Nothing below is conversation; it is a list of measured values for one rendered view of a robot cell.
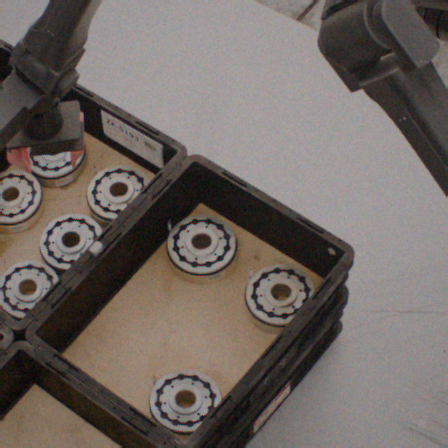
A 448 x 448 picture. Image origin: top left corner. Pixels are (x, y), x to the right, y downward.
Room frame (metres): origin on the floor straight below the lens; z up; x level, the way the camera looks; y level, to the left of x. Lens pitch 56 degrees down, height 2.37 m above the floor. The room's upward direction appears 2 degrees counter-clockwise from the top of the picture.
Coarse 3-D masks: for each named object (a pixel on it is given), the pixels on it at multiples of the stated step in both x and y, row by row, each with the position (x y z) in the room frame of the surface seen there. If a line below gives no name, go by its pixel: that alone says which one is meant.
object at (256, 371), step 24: (216, 168) 1.07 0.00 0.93; (264, 192) 1.02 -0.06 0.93; (288, 216) 0.98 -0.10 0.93; (120, 240) 0.95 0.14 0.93; (336, 240) 0.94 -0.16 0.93; (96, 264) 0.91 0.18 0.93; (336, 264) 0.90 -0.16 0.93; (72, 288) 0.87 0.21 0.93; (48, 312) 0.83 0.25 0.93; (312, 312) 0.83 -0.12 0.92; (288, 336) 0.78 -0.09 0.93; (264, 360) 0.75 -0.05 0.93; (96, 384) 0.72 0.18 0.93; (240, 384) 0.71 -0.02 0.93; (120, 408) 0.68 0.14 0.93; (216, 408) 0.68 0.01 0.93; (168, 432) 0.64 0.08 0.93
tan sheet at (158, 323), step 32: (160, 256) 0.98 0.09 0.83; (256, 256) 0.98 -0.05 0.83; (288, 256) 0.98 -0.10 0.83; (128, 288) 0.93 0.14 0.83; (160, 288) 0.93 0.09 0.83; (192, 288) 0.93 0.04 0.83; (224, 288) 0.93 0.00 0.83; (96, 320) 0.88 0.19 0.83; (128, 320) 0.88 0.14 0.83; (160, 320) 0.87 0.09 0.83; (192, 320) 0.87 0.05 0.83; (224, 320) 0.87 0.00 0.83; (64, 352) 0.82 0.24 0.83; (96, 352) 0.82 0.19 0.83; (128, 352) 0.82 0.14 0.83; (160, 352) 0.82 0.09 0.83; (192, 352) 0.82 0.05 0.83; (224, 352) 0.82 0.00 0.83; (256, 352) 0.81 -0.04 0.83; (128, 384) 0.77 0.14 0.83; (224, 384) 0.76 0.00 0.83
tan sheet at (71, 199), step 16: (96, 144) 1.20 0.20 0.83; (96, 160) 1.17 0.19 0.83; (112, 160) 1.17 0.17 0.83; (128, 160) 1.17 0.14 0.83; (80, 176) 1.14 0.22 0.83; (48, 192) 1.11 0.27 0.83; (64, 192) 1.11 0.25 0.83; (80, 192) 1.11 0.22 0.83; (48, 208) 1.08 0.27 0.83; (64, 208) 1.08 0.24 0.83; (80, 208) 1.08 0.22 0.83; (0, 240) 1.02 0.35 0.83; (16, 240) 1.02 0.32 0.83; (32, 240) 1.02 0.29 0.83; (0, 256) 0.99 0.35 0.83; (16, 256) 0.99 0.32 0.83; (32, 256) 0.99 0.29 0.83; (0, 272) 0.96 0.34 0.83
